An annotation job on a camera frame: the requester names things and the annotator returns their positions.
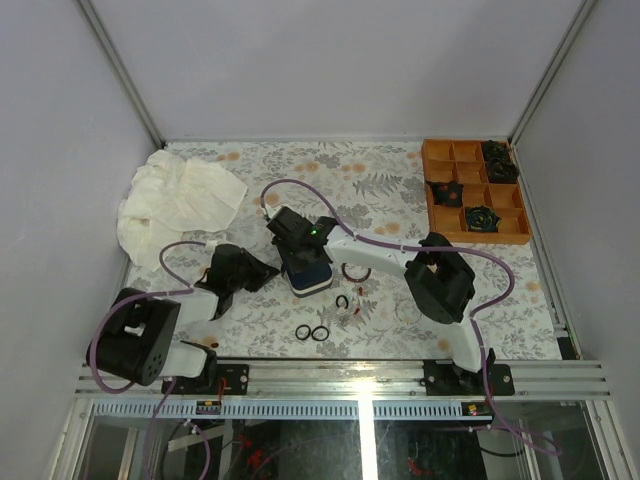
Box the cream navy jewelry box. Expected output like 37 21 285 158
279 252 333 298

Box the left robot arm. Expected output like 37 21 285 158
86 241 279 395

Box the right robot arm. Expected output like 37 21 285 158
267 207 492 395

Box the dark purple bangle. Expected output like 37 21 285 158
340 263 372 283

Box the dark green bangle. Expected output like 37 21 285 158
335 295 349 308

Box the floral patterned tablecloth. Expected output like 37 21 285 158
104 139 566 361

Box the white crumpled cloth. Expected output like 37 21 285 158
116 150 248 270

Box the silver hoop bangle right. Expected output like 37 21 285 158
394 299 422 325

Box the dark flower with blue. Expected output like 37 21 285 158
464 205 501 233

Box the wooden compartment tray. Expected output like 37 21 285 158
421 139 532 245

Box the dark fabric flower in tray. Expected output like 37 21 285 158
481 140 520 184

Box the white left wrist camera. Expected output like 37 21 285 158
203 240 220 252

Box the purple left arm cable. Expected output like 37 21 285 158
87 239 214 480

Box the aluminium mounting rail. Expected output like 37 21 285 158
76 359 611 422

